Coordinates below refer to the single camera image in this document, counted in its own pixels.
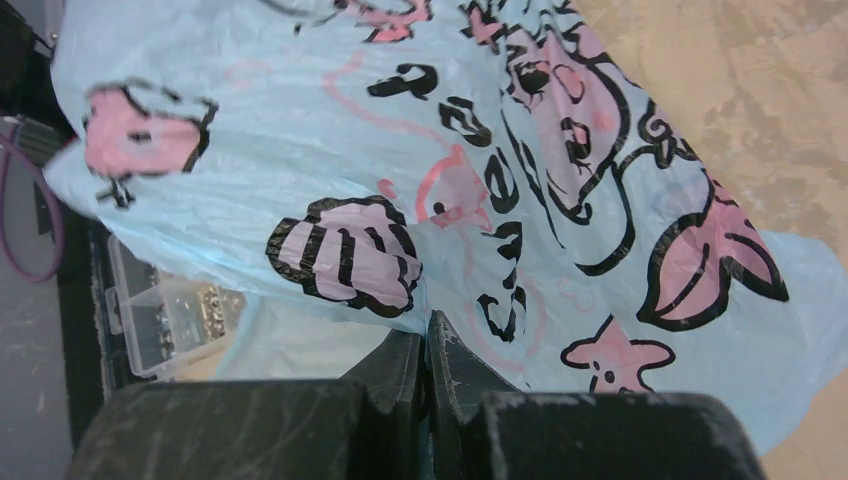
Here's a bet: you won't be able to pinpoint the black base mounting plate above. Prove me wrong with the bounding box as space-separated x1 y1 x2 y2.
52 205 137 449

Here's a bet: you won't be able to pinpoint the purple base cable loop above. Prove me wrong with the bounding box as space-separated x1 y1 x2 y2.
0 122 66 285

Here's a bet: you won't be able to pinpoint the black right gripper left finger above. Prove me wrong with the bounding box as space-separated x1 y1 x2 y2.
67 331 424 479

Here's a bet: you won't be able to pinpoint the clear plastic organizer box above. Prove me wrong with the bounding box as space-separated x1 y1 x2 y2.
105 236 247 380

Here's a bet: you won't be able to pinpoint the light blue printed plastic bag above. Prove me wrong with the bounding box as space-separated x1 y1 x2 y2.
46 1 847 452

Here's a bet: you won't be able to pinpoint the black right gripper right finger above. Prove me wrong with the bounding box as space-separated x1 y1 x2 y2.
427 310 765 479

